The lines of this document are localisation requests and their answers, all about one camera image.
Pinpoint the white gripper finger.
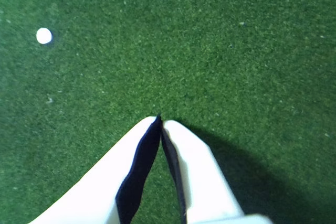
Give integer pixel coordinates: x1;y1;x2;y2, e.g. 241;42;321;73
160;120;244;224
28;112;162;224

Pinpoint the large green turf mat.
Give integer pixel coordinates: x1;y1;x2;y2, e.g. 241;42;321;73
0;0;336;224

